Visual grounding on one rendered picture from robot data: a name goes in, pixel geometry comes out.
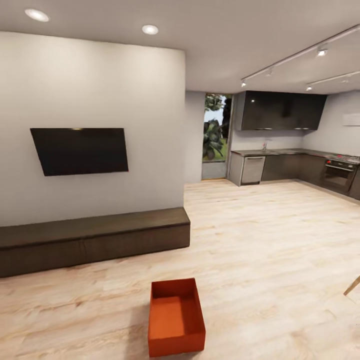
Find storage box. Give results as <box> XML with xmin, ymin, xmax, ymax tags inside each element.
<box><xmin>147</xmin><ymin>278</ymin><xmax>206</xmax><ymax>358</ymax></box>

